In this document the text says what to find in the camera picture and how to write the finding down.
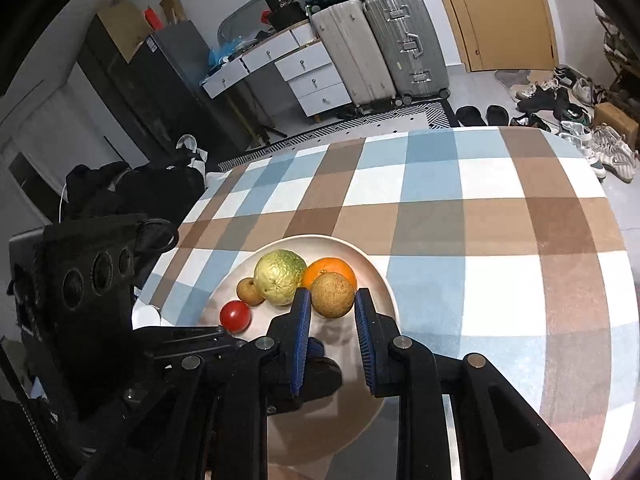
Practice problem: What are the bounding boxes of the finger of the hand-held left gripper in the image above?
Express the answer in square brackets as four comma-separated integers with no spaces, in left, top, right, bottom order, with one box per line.
[136,326,344,414]

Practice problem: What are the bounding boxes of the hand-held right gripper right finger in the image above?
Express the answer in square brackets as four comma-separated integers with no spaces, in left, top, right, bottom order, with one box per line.
[354,288,593,480]

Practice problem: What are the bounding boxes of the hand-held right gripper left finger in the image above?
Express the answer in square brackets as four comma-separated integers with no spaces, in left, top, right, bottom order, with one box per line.
[85,288,313,480]

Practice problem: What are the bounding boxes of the cream round plate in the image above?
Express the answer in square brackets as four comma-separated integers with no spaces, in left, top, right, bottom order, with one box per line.
[197,234,402,468]

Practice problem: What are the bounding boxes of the small brown round fruit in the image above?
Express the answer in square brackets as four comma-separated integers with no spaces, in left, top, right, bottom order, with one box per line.
[236,278,266,307]
[311,272,356,319]

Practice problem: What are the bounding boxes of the yellow-green guava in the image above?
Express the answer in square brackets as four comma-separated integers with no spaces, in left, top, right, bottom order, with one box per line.
[253,249,307,307]

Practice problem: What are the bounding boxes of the red tomato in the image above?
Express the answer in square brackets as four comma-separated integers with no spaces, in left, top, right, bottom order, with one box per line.
[220,300,252,333]

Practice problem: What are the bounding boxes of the orange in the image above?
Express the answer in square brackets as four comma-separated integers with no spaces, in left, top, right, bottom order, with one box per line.
[302,257,357,293]

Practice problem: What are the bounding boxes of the pile of black clothes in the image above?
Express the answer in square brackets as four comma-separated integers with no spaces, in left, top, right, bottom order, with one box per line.
[65,160,208,221]

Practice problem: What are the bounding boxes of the checkered tablecloth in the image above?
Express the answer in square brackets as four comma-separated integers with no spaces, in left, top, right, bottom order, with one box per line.
[135,126,628,480]

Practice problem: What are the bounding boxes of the white cap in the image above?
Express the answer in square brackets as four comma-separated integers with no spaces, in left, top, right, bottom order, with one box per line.
[176,135,208,163]

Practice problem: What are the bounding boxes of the dark grey refrigerator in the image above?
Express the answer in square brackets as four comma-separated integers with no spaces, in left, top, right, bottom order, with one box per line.
[82,20,256,156]

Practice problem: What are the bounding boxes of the black white striped rug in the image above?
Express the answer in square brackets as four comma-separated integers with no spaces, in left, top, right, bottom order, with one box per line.
[217,101,453,171]

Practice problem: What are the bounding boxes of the flattened cardboard pieces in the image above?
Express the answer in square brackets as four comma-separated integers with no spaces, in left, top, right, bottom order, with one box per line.
[97,0,183,61]

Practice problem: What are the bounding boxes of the white desk with drawers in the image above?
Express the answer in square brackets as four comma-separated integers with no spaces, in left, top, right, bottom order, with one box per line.
[202,22,353,121]

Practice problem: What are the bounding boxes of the blue plastic bag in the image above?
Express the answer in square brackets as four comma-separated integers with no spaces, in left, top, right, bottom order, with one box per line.
[207,35,246,68]

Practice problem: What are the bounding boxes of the beige suitcase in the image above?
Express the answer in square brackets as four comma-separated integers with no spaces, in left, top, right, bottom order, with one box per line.
[310,0,396,111]

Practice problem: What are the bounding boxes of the silver suitcase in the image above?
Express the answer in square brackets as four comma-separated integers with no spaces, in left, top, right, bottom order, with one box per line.
[362,0,451,103]

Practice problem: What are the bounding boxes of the oval mirror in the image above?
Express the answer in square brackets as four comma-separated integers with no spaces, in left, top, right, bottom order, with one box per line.
[217,0,273,46]

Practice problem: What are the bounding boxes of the group of scattered shoes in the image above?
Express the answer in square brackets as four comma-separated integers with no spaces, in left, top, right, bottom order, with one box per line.
[510,65,638,183]

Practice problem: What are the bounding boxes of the brown cardboard box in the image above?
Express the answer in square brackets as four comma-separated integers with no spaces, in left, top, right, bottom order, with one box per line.
[592,102,640,148]

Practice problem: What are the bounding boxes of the tan wooden door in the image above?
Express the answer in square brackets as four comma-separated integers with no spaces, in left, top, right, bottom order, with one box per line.
[425,0,558,72]

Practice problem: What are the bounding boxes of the wooden shoe rack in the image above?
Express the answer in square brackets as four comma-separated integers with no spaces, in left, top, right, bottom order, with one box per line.
[595,5,640,106]

